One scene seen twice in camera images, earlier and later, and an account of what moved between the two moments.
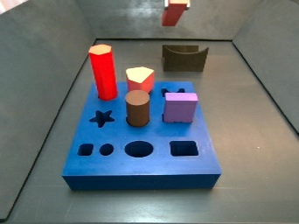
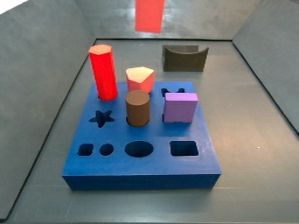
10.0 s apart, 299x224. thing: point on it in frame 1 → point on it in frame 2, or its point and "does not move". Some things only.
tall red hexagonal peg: (104, 73) does not move
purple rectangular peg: (178, 108) does not move
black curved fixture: (182, 58) does not move
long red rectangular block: (173, 12) → (148, 16)
